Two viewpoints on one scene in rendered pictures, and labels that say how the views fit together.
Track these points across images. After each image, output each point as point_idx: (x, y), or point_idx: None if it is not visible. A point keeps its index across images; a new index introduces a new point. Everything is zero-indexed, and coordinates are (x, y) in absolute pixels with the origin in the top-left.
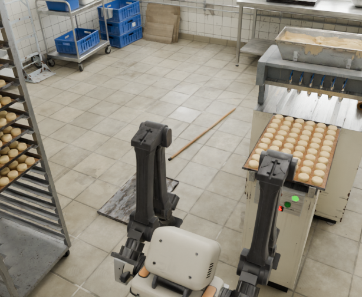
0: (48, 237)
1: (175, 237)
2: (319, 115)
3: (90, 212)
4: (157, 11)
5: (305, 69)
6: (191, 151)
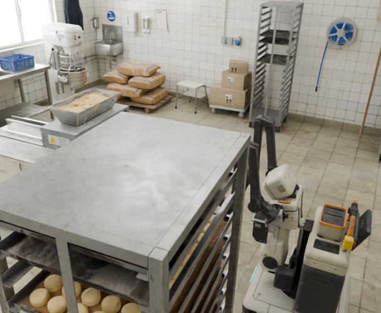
0: None
1: (283, 171)
2: None
3: None
4: None
5: (99, 123)
6: None
